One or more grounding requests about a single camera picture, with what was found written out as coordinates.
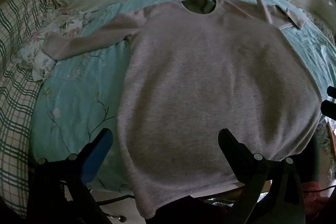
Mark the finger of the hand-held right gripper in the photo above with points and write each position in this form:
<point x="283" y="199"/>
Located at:
<point x="329" y="109"/>
<point x="332" y="91"/>

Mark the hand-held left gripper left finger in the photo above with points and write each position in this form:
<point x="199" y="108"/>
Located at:
<point x="96" y="154"/>

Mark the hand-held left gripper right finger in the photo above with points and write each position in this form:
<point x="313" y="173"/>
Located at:
<point x="234" y="151"/>

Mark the grey long-sleeved sweater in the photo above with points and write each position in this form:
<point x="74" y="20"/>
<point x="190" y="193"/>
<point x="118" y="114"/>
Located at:
<point x="210" y="82"/>

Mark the teal floral blanket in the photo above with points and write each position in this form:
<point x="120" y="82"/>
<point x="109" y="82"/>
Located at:
<point x="78" y="87"/>

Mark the red cloth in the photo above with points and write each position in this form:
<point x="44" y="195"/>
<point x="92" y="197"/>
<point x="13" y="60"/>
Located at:
<point x="313" y="193"/>

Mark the plaid bedsheet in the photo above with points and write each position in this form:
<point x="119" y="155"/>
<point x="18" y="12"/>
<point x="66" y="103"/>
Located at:
<point x="15" y="108"/>

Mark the white floral cloth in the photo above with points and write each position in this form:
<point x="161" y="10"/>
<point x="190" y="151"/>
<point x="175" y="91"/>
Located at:
<point x="42" y="67"/>

